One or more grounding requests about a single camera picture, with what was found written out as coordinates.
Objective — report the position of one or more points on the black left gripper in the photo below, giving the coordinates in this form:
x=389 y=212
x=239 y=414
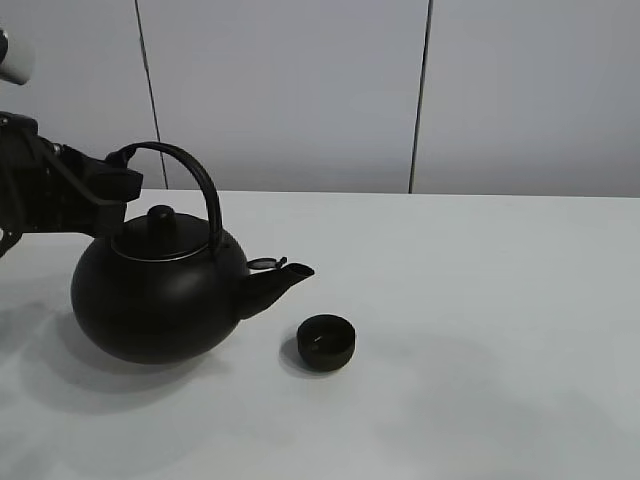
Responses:
x=42 y=186

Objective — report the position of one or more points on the black round kettle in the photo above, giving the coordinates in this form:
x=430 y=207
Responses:
x=172 y=286

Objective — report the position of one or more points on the small black teacup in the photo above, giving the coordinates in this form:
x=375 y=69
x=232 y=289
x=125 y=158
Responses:
x=325 y=342

